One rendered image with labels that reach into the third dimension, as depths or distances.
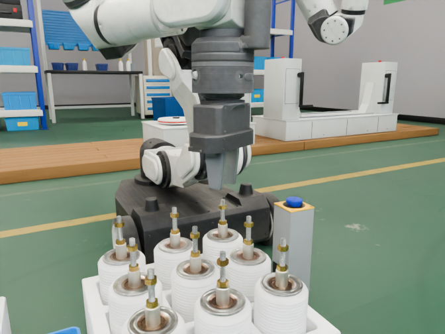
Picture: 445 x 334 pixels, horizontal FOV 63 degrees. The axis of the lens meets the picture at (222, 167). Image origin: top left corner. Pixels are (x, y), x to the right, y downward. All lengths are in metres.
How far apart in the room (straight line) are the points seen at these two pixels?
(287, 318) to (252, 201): 0.66
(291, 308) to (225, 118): 0.35
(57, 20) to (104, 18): 5.98
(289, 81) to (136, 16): 2.81
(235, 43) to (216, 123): 0.11
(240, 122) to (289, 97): 2.82
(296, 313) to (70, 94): 8.50
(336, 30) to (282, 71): 2.21
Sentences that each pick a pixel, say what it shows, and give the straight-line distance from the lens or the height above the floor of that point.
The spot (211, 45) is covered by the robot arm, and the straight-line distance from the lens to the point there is 0.49.
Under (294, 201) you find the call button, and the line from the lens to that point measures 0.88.
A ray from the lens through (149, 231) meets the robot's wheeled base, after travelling 1.11.
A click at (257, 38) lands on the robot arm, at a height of 0.66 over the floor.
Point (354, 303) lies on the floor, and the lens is 1.14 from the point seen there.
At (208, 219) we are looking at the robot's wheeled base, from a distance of 1.18.
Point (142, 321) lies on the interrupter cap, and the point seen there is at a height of 0.25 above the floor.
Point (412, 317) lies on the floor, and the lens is 1.15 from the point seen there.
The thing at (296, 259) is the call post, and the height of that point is 0.19.
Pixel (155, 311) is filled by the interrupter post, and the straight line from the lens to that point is 0.58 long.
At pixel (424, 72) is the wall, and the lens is 6.29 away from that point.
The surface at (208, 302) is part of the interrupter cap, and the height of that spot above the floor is 0.25.
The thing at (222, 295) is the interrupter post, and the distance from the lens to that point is 0.62.
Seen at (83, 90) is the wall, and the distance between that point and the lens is 8.98.
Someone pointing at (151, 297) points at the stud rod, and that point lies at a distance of 0.57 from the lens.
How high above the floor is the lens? 0.61
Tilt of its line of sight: 13 degrees down
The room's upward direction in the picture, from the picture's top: straight up
